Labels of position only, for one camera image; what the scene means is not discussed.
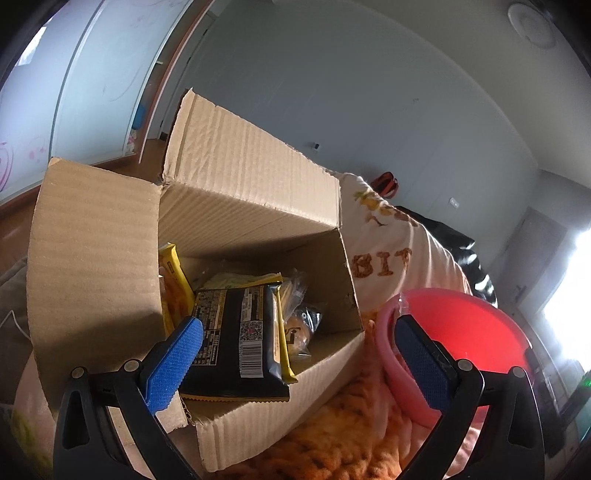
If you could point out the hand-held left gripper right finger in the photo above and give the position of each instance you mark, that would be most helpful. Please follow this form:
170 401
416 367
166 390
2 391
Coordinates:
425 364

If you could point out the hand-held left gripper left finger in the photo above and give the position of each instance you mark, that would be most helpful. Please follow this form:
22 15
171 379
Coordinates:
173 364

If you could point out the pink plastic basin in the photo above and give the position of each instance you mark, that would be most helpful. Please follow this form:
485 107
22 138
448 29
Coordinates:
461 323

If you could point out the black snack packet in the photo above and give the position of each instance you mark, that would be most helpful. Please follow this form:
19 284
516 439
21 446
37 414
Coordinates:
231 341

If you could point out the vacuum-packed corn cob packet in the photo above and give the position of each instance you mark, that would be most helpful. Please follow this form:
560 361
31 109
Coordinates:
178 286

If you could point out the yellow snack packet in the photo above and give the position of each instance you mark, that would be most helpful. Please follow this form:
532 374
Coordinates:
240 279

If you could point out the bread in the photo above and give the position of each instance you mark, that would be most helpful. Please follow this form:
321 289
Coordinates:
300 332

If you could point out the brown cardboard box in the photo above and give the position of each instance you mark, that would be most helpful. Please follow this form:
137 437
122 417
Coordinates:
231 184

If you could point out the orange fuzzy blanket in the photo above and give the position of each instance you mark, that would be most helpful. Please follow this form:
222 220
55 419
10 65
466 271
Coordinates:
332 429

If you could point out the black cloth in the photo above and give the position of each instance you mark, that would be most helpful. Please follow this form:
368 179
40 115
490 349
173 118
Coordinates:
457 249

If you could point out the cream printed blanket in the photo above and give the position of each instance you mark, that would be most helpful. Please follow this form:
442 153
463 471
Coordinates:
383 240

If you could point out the grey door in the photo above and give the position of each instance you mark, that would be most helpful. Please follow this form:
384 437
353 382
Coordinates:
531 258

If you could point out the grey cloth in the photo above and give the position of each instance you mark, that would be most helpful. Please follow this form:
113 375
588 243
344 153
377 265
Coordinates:
14 290

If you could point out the red and black item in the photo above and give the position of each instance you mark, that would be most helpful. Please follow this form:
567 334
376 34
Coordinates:
385 184

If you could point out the white sliding wardrobe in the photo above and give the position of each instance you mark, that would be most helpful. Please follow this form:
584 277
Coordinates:
69 69

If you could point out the round ceiling light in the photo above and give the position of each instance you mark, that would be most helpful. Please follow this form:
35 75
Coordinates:
531 23

